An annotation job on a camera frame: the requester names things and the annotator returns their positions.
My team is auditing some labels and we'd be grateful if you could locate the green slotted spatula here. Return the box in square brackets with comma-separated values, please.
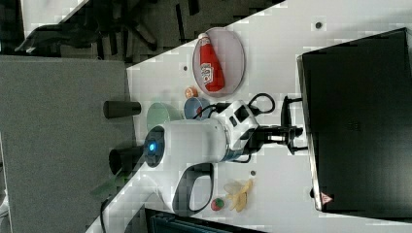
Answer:
[89, 173, 129, 199]

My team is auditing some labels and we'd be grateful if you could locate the black cylinder cup upper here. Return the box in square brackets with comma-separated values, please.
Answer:
[103, 101, 141, 118]

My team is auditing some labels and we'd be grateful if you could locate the blue bowl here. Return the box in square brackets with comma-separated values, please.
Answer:
[184, 97, 210, 120]

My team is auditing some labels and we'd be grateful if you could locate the peeled banana toy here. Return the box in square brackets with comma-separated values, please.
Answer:
[223, 179, 254, 213]

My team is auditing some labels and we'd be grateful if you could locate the grey oval plate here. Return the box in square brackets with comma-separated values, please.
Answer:
[192, 27, 246, 98]

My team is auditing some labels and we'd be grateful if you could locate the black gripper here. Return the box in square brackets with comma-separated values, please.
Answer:
[244, 126, 303, 154]

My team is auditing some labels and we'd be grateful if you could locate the black silver toaster oven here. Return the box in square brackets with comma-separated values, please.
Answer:
[296, 27, 412, 222]

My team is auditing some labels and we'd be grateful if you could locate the orange slice toy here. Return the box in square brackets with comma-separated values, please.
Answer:
[185, 86, 198, 98]

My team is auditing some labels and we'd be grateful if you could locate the red ketchup bottle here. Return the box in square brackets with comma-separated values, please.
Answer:
[199, 33, 225, 92]

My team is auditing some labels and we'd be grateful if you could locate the red strawberry in bowl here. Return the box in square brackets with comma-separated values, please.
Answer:
[196, 107, 202, 117]

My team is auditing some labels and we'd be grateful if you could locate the blue metal frame rail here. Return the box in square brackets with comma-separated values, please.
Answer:
[145, 209, 264, 233]

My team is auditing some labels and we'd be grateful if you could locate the black office chair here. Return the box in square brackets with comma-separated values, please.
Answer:
[15, 0, 157, 53]

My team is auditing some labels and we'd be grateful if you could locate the black utensil holder cup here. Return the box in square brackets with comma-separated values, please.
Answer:
[109, 146, 143, 175]

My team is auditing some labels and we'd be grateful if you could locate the red strawberry on table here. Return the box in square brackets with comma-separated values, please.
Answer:
[211, 198, 224, 212]

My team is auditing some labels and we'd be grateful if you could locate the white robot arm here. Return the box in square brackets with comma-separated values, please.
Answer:
[86, 100, 303, 233]

